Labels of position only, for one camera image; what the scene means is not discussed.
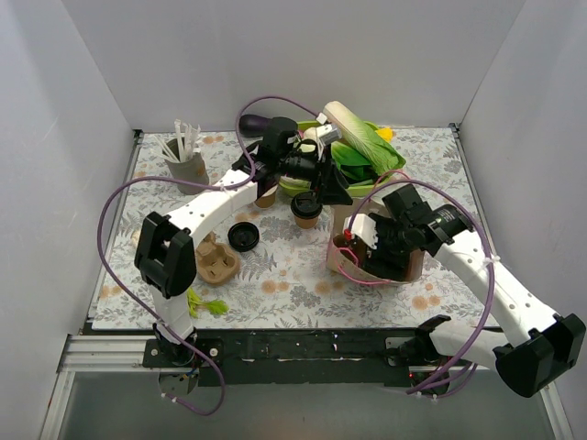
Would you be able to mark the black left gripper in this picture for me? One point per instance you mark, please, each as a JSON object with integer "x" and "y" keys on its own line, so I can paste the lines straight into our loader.
{"x": 327, "y": 174}

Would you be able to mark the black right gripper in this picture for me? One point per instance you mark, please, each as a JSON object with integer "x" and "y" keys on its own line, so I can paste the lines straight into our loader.
{"x": 382, "y": 247}

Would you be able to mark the black plastic cup lid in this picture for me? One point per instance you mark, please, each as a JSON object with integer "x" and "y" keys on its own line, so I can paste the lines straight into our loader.
{"x": 305, "y": 206}

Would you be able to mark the brown paper cup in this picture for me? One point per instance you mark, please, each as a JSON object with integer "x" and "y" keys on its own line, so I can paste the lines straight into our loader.
{"x": 266, "y": 200}
{"x": 306, "y": 223}

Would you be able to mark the pink paper cake bag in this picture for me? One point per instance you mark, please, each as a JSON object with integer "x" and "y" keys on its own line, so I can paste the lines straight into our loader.
{"x": 345, "y": 257}

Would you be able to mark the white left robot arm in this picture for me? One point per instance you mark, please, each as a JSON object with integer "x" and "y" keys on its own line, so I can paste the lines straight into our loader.
{"x": 165, "y": 256}

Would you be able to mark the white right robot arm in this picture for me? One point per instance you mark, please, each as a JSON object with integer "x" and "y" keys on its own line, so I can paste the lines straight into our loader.
{"x": 525, "y": 341}

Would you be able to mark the bok choy middle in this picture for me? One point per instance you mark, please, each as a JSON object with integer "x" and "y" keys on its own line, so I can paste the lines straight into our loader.
{"x": 349, "y": 161}

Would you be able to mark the green plastic vegetable tray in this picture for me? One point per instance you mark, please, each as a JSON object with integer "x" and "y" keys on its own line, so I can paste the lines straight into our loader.
{"x": 292, "y": 187}

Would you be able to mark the napa cabbage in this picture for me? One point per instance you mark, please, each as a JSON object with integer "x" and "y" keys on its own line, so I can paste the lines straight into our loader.
{"x": 357, "y": 134}

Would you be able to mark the yellow vegetable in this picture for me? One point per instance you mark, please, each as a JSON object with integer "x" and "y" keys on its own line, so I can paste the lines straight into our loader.
{"x": 385, "y": 133}

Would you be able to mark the stack of black lids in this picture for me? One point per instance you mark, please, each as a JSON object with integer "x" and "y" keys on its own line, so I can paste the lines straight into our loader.
{"x": 243, "y": 236}

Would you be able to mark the purple eggplant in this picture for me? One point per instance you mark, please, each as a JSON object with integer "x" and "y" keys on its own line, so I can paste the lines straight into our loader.
{"x": 252, "y": 126}

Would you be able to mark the brown cardboard cup carrier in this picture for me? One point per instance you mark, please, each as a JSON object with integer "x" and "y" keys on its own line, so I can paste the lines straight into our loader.
{"x": 216, "y": 263}

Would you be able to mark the grey straw holder cup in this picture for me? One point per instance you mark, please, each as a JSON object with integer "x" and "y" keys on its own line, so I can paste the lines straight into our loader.
{"x": 193, "y": 170}

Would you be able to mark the green celery stalks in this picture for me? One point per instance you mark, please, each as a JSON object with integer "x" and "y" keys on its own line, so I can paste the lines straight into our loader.
{"x": 196, "y": 304}

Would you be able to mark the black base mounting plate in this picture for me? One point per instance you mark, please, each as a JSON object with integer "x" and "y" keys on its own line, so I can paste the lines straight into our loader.
{"x": 314, "y": 371}

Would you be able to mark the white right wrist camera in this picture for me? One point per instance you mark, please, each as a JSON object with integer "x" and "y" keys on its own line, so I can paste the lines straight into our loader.
{"x": 364, "y": 228}

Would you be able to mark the aluminium frame rail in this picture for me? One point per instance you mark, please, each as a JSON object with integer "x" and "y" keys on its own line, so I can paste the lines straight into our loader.
{"x": 103, "y": 352}

